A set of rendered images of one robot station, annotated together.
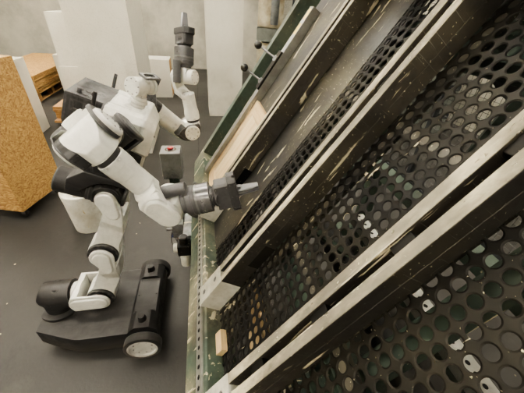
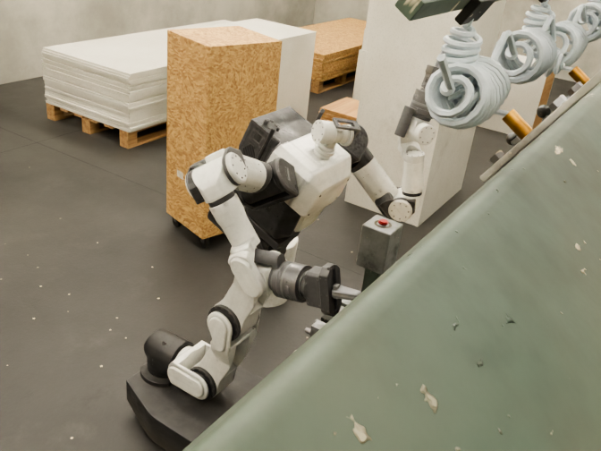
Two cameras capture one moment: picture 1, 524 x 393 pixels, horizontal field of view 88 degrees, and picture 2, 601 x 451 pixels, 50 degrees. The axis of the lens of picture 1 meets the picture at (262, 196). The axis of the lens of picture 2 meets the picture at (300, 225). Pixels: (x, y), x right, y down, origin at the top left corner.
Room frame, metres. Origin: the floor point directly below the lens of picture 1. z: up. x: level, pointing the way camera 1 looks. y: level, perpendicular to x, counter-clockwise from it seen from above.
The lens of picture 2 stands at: (-0.28, -0.69, 2.03)
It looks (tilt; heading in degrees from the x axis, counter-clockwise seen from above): 28 degrees down; 43
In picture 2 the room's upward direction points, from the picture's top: 7 degrees clockwise
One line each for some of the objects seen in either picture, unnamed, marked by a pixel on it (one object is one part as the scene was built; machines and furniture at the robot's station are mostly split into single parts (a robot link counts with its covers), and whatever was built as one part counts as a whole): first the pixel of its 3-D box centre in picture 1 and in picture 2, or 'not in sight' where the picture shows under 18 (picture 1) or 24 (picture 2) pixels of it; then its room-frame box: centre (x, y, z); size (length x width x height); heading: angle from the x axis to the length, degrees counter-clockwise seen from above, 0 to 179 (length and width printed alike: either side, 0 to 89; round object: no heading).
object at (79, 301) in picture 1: (94, 289); (202, 370); (0.95, 0.92, 0.28); 0.21 x 0.20 x 0.13; 103
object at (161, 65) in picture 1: (157, 76); (515, 94); (6.02, 2.38, 0.36); 0.58 x 0.45 x 0.72; 104
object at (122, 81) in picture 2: not in sight; (183, 73); (3.33, 4.51, 0.31); 2.46 x 1.04 x 0.63; 14
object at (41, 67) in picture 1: (37, 74); (335, 50); (6.00, 4.95, 0.22); 2.46 x 1.04 x 0.44; 14
